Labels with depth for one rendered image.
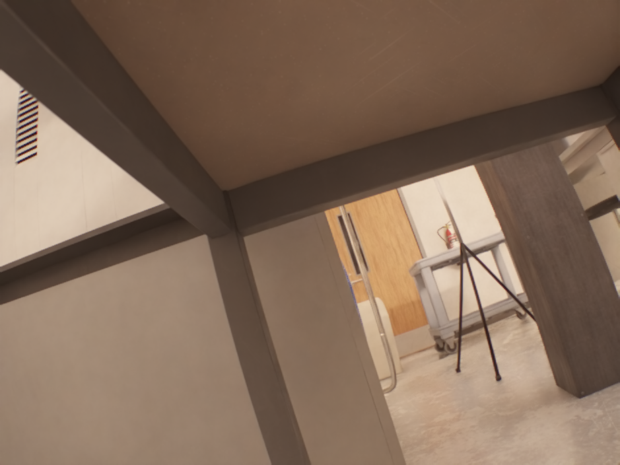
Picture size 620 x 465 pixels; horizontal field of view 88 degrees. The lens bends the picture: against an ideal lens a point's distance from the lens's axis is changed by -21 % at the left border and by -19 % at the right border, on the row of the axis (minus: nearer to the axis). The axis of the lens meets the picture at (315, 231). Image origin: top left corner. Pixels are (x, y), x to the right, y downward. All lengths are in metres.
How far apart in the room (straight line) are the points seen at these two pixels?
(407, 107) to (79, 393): 0.70
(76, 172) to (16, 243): 0.21
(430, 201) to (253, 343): 4.59
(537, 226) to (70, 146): 1.33
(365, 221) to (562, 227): 3.67
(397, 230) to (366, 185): 4.32
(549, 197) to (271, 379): 1.13
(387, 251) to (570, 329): 3.61
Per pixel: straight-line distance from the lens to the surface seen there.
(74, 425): 0.80
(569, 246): 1.38
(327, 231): 0.63
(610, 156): 1.91
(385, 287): 4.68
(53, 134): 0.99
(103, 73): 0.28
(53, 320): 0.82
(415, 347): 4.70
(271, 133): 0.44
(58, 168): 0.93
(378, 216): 4.86
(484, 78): 0.51
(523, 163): 1.41
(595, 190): 2.65
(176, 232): 0.71
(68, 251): 0.78
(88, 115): 0.27
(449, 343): 3.50
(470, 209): 5.10
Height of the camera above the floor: 0.46
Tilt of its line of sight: 16 degrees up
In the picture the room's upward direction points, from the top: 18 degrees counter-clockwise
